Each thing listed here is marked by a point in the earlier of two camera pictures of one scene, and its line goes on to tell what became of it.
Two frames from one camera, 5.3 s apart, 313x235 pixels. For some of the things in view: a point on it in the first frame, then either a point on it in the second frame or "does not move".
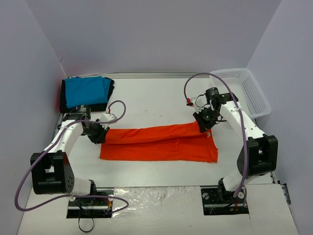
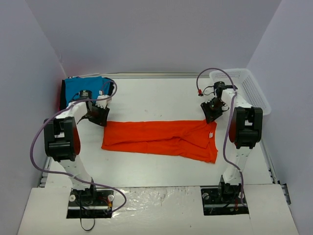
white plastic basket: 249,95 does not move
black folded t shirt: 99,107 does not move
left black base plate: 91,207 does not move
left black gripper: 99,134 → 100,117
